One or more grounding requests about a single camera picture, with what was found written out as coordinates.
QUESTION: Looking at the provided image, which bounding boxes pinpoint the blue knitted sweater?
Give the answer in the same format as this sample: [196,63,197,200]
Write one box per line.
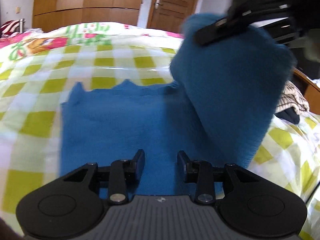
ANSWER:
[60,14,296,195]

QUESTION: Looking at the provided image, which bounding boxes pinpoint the brown wooden door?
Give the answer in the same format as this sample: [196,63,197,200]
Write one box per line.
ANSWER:
[147,0,198,34]

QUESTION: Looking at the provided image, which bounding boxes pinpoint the brown wooden side cabinet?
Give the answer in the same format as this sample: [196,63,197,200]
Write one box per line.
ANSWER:
[291,68,320,115]

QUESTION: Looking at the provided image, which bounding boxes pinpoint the beige striped garment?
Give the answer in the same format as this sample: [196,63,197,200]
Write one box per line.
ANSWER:
[275,81,310,115]

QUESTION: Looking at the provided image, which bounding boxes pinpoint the black garment under striped one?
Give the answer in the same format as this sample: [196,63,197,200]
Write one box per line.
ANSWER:
[275,107,300,125]

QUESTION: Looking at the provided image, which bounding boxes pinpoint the green checkered bed quilt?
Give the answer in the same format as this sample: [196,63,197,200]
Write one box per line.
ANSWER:
[0,22,320,240]

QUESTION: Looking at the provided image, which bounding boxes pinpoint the brown wooden wardrobe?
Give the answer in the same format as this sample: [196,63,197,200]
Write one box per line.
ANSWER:
[33,0,142,32]

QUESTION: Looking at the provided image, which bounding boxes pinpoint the red white striped pillow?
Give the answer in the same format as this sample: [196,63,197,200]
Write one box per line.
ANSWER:
[1,18,25,36]

